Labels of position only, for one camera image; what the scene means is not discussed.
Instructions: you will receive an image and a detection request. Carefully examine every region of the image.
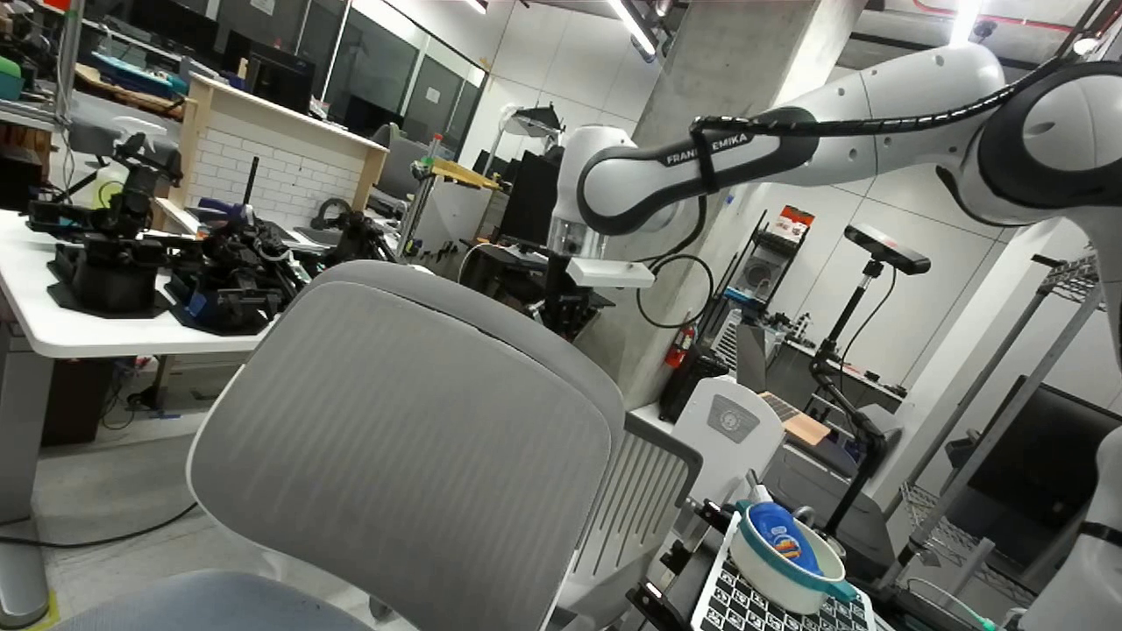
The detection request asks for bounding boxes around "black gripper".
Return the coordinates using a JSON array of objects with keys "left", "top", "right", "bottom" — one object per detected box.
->
[{"left": 535, "top": 281, "right": 615, "bottom": 343}]

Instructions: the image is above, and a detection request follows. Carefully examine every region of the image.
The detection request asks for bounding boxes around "grey mesh-back office chair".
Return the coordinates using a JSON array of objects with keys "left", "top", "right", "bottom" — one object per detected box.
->
[{"left": 62, "top": 256, "right": 627, "bottom": 631}]

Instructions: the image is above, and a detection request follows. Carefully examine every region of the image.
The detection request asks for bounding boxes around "red fire extinguisher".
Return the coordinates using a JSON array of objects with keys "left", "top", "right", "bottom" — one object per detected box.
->
[{"left": 657, "top": 323, "right": 706, "bottom": 426}]

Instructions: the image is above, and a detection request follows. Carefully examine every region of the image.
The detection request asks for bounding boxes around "white cart yellow top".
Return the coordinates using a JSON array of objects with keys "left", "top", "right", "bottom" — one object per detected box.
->
[{"left": 401, "top": 157, "right": 513, "bottom": 276}]

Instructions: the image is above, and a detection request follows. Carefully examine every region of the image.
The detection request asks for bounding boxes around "brown wooden block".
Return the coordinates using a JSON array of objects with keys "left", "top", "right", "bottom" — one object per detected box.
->
[{"left": 782, "top": 410, "right": 833, "bottom": 452}]

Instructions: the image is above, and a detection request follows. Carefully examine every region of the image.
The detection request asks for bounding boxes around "white bowl teal rim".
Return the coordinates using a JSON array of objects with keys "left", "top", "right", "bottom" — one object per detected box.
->
[{"left": 728, "top": 503, "right": 864, "bottom": 616}]

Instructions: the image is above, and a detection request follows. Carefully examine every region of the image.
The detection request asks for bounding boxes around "black equipment pile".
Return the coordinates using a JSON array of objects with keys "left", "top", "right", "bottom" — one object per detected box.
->
[{"left": 161, "top": 154, "right": 320, "bottom": 337}]

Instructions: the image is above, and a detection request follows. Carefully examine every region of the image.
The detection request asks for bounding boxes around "black white marker board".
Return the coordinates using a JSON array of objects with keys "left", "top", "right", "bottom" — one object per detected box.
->
[{"left": 686, "top": 512, "right": 879, "bottom": 631}]

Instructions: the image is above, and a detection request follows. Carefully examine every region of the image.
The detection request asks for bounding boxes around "white brick-pattern board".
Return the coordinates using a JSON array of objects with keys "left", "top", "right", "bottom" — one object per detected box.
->
[{"left": 173, "top": 79, "right": 391, "bottom": 231}]

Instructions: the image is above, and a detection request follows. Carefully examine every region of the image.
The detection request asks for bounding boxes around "grey metal rack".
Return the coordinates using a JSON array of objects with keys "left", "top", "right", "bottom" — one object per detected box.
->
[{"left": 899, "top": 248, "right": 1109, "bottom": 553}]

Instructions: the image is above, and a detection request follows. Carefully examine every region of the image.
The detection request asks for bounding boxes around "white workbench table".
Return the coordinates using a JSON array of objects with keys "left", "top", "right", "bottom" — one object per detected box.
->
[{"left": 0, "top": 206, "right": 307, "bottom": 628}]

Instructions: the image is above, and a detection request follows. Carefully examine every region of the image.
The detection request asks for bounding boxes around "white wrist mount plate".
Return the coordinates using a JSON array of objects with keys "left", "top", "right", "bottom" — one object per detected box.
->
[{"left": 566, "top": 252, "right": 658, "bottom": 293}]

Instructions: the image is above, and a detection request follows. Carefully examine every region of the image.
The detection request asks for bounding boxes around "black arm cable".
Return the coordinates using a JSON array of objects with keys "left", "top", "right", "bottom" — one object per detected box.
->
[{"left": 575, "top": 50, "right": 1122, "bottom": 334}]

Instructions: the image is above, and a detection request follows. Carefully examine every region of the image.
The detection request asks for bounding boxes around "black camera stand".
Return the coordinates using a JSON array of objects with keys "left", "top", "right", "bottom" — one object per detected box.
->
[{"left": 810, "top": 259, "right": 904, "bottom": 540}]

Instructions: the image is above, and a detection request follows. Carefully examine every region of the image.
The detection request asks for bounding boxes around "black stereo camera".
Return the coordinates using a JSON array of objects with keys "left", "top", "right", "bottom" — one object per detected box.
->
[{"left": 840, "top": 223, "right": 936, "bottom": 276}]

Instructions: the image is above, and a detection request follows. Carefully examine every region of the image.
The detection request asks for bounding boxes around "black floor cable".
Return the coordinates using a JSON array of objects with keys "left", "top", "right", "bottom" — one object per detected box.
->
[{"left": 0, "top": 503, "right": 202, "bottom": 553}]

